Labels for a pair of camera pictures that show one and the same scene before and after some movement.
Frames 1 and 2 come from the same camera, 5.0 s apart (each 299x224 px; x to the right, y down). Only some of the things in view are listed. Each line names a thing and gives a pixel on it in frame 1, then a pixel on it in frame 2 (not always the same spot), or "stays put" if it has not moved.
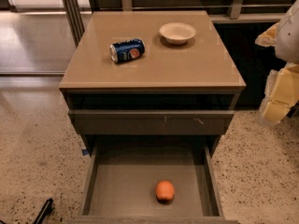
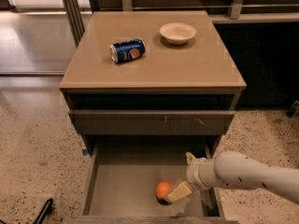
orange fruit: x=164 y=191 stays put
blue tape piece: x=85 y=152 stays put
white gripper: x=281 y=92 -> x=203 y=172
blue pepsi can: x=127 y=49 stays put
